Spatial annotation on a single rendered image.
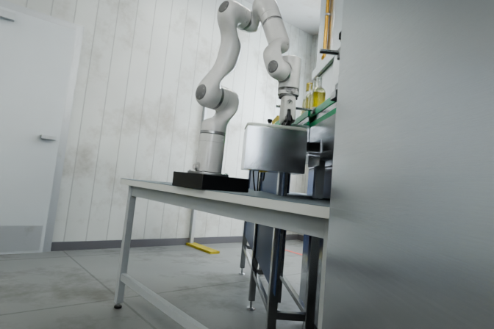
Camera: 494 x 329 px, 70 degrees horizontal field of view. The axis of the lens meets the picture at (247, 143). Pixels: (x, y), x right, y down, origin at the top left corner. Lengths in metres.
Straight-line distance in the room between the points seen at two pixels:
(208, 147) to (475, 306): 1.36
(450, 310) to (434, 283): 0.03
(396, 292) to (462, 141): 0.18
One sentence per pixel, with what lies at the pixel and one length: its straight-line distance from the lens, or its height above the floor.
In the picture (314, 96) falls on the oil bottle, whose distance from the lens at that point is 1.65.
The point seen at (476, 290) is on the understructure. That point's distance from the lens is 0.33.
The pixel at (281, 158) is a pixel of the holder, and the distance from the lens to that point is 1.27.
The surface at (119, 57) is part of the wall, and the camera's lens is 4.07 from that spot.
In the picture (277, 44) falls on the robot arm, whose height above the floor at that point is 1.33.
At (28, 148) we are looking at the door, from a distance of 3.69.
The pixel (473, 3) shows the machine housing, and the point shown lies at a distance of 0.37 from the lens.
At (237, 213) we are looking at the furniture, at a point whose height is 0.68.
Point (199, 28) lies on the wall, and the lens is 4.65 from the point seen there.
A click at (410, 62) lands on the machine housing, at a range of 0.44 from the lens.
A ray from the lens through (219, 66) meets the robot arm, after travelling 1.64.
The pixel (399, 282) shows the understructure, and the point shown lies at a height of 0.70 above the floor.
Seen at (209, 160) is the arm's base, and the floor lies 0.88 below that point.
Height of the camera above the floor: 0.79
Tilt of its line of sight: 6 degrees up
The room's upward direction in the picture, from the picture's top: 5 degrees clockwise
